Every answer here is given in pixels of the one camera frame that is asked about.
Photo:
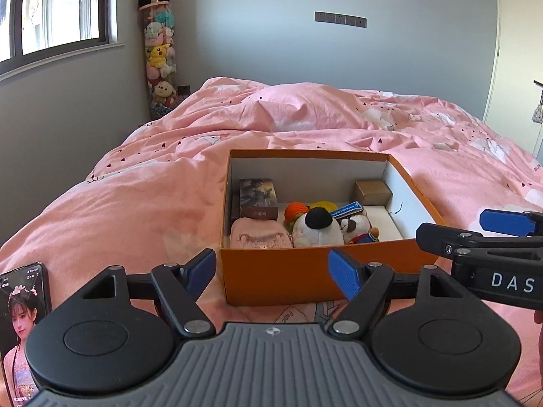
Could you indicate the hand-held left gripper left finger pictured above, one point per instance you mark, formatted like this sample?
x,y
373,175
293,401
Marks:
x,y
201,272

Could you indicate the orange green crocheted toy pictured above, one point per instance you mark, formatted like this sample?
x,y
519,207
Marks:
x,y
295,212

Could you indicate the orange dog plush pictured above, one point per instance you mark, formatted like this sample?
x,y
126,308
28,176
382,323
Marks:
x,y
356,227

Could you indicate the orange cardboard box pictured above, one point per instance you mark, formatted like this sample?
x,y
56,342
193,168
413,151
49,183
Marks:
x,y
275,275

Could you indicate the dark printed box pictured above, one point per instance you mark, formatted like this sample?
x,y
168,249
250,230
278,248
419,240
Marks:
x,y
258,197

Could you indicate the black box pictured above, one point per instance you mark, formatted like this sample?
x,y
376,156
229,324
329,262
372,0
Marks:
x,y
235,207

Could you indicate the white door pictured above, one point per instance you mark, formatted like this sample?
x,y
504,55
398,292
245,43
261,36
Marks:
x,y
513,72

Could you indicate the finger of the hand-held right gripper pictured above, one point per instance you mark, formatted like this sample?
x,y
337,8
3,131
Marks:
x,y
437,235
505,221

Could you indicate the grey wall switch panel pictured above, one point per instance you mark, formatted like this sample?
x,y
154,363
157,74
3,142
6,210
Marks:
x,y
339,18

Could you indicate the small brown cardboard box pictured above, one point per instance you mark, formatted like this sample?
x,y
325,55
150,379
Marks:
x,y
373,193

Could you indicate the window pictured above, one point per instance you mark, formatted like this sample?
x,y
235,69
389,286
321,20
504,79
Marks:
x,y
63,4

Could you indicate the pink cloud print duvet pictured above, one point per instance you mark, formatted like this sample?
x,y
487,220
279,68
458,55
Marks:
x,y
148,203

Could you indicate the pink garment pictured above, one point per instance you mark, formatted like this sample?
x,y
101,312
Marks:
x,y
258,235

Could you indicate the clear tube of plush toys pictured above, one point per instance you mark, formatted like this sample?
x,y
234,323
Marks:
x,y
159,59

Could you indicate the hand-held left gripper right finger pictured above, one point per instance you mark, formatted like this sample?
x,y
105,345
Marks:
x,y
345,276

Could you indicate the white box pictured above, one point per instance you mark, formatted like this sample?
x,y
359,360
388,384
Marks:
x,y
384,220

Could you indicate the small yellow toy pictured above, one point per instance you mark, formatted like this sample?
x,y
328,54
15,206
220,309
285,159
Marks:
x,y
322,205

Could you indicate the hanging fabric pouch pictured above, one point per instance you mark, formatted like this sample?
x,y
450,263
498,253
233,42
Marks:
x,y
538,112

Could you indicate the black smartphone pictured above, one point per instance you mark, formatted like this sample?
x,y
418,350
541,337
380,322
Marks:
x,y
25,305

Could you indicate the pink striped white plush doll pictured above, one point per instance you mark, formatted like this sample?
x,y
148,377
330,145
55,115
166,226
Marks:
x,y
314,233

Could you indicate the blue packet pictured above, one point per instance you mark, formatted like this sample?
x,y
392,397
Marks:
x,y
348,210

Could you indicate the dark wall socket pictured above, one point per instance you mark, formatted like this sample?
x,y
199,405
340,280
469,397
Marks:
x,y
183,90

